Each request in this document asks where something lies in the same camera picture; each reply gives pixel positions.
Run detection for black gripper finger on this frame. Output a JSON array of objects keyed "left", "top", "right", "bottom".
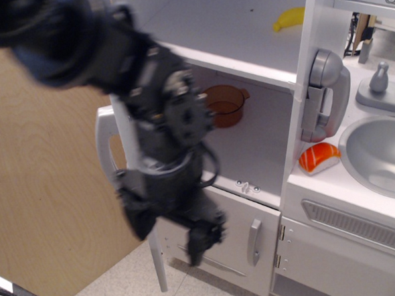
[
  {"left": 122, "top": 196, "right": 156, "bottom": 240},
  {"left": 187, "top": 222, "right": 223, "bottom": 267}
]

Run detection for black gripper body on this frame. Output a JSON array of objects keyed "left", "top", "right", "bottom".
[{"left": 115, "top": 158, "right": 226, "bottom": 241}]

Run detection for white toy fridge door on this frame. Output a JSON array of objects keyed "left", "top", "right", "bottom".
[{"left": 92, "top": 90, "right": 169, "bottom": 296}]

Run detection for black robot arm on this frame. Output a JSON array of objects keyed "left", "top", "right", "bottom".
[{"left": 0, "top": 0, "right": 226, "bottom": 267}]

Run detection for white toy fridge cabinet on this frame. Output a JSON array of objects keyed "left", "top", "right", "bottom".
[{"left": 112, "top": 0, "right": 350, "bottom": 208}]

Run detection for white lower freezer door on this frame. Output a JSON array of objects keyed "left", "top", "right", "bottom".
[{"left": 154, "top": 179, "right": 288, "bottom": 296}]

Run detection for orange transparent toy pot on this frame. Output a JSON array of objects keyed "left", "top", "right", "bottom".
[{"left": 204, "top": 84, "right": 250, "bottom": 129}]

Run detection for white toy oven unit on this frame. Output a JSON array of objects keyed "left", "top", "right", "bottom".
[{"left": 272, "top": 165, "right": 395, "bottom": 296}]

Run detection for salmon sushi toy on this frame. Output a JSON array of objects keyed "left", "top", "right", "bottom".
[{"left": 298, "top": 142, "right": 341, "bottom": 175}]

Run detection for grey toy telephone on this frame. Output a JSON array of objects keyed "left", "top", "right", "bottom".
[{"left": 301, "top": 49, "right": 351, "bottom": 143}]

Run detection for grey toy sink basin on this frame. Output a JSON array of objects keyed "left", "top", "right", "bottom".
[{"left": 338, "top": 116, "right": 395, "bottom": 198}]

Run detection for yellow toy banana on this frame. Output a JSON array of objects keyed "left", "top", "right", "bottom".
[{"left": 272, "top": 7, "right": 305, "bottom": 32}]

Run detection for grey toy faucet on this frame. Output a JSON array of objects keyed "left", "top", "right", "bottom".
[{"left": 356, "top": 62, "right": 395, "bottom": 113}]

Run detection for wooden sticks in background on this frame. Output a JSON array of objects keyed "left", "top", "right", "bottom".
[{"left": 343, "top": 12, "right": 377, "bottom": 64}]

